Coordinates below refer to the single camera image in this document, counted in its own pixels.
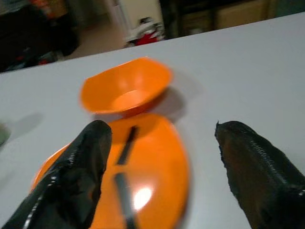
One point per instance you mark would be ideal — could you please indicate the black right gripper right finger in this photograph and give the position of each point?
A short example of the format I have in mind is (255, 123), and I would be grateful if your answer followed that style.
(259, 176)

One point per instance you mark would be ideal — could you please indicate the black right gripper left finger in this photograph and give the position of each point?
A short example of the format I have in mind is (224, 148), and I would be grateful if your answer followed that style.
(71, 176)

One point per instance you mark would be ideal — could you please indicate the orange plastic plate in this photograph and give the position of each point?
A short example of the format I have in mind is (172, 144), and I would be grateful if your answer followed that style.
(152, 171)

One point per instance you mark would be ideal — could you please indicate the orange plastic bowl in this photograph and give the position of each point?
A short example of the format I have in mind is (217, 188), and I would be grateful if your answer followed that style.
(126, 88)

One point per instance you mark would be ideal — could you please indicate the dark furniture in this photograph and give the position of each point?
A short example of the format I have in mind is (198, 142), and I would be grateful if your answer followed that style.
(31, 33)

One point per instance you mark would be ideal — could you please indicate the red and white clutter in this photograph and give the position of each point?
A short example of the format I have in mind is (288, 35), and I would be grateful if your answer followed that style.
(147, 33)

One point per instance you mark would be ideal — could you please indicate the dark shelf unit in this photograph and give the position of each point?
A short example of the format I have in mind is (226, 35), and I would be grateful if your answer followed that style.
(214, 16)

